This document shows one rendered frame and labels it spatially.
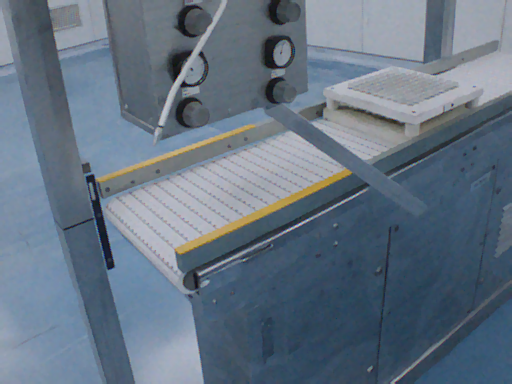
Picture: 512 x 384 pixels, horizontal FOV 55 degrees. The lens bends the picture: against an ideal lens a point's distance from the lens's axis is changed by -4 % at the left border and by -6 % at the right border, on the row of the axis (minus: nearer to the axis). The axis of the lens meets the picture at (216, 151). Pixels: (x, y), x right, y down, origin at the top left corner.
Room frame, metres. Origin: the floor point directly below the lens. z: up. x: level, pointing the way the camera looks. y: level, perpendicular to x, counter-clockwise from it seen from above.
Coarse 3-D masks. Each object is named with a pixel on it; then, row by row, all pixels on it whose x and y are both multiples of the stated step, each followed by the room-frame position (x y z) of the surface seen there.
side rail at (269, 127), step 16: (480, 48) 1.41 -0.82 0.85; (496, 48) 1.46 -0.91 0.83; (432, 64) 1.28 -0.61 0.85; (448, 64) 1.32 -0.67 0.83; (304, 112) 1.02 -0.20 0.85; (320, 112) 1.04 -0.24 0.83; (256, 128) 0.95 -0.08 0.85; (272, 128) 0.97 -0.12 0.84; (288, 128) 0.99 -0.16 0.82; (208, 144) 0.89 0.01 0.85; (224, 144) 0.90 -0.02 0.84; (240, 144) 0.93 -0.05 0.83; (176, 160) 0.85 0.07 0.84; (192, 160) 0.87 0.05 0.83; (128, 176) 0.80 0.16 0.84; (144, 176) 0.81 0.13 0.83; (160, 176) 0.83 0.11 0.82; (112, 192) 0.78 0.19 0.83
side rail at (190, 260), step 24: (504, 96) 0.98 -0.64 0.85; (456, 120) 0.88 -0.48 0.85; (480, 120) 0.92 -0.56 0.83; (408, 144) 0.79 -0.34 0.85; (432, 144) 0.83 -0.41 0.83; (384, 168) 0.75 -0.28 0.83; (336, 192) 0.69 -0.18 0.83; (264, 216) 0.61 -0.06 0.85; (288, 216) 0.64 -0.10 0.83; (216, 240) 0.57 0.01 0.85; (240, 240) 0.59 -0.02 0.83; (192, 264) 0.55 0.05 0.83
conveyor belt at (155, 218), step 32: (480, 64) 1.35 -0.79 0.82; (480, 96) 1.09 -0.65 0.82; (320, 128) 0.99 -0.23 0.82; (352, 128) 0.97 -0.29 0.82; (224, 160) 0.88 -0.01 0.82; (256, 160) 0.87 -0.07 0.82; (288, 160) 0.85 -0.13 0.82; (320, 160) 0.84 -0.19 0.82; (128, 192) 0.79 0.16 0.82; (160, 192) 0.78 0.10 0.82; (192, 192) 0.77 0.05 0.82; (224, 192) 0.76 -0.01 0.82; (256, 192) 0.74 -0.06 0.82; (288, 192) 0.73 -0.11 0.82; (128, 224) 0.69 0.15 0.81; (160, 224) 0.67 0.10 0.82; (192, 224) 0.66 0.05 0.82; (224, 224) 0.66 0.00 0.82; (160, 256) 0.60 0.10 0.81
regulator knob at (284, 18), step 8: (280, 0) 0.59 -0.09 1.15; (288, 0) 0.59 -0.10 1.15; (272, 8) 0.58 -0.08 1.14; (280, 8) 0.58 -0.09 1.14; (288, 8) 0.57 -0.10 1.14; (296, 8) 0.58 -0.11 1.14; (272, 16) 0.58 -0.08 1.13; (280, 16) 0.58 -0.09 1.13; (288, 16) 0.57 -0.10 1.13; (296, 16) 0.58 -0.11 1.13; (280, 24) 0.59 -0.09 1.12
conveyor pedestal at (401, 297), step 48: (480, 192) 1.05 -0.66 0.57; (384, 240) 0.84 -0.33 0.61; (432, 240) 0.94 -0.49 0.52; (480, 240) 1.07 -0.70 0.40; (288, 288) 0.70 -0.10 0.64; (336, 288) 0.77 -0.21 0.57; (384, 288) 0.86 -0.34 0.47; (432, 288) 0.96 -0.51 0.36; (480, 288) 1.10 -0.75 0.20; (240, 336) 0.66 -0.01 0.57; (288, 336) 0.70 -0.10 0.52; (336, 336) 0.77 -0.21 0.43; (384, 336) 0.86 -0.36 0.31; (432, 336) 0.98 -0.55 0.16
